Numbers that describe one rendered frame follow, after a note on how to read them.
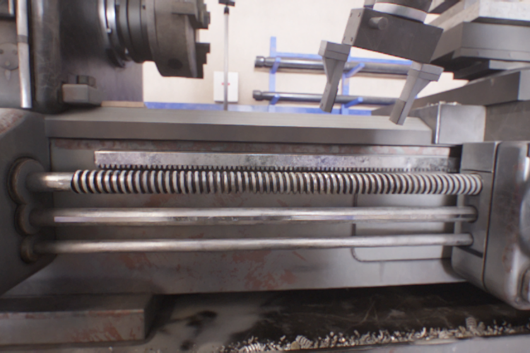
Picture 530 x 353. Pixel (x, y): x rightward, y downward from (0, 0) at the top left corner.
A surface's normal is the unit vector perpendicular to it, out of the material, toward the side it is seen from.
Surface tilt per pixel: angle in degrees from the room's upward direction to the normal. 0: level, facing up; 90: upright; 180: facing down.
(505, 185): 90
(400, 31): 113
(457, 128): 90
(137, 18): 103
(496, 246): 90
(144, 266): 90
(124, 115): 36
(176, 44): 127
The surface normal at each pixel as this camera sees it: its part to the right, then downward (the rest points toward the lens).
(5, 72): 0.11, 0.11
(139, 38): 0.07, 0.71
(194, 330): 0.02, -0.99
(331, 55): 0.11, 0.49
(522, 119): -0.99, -0.01
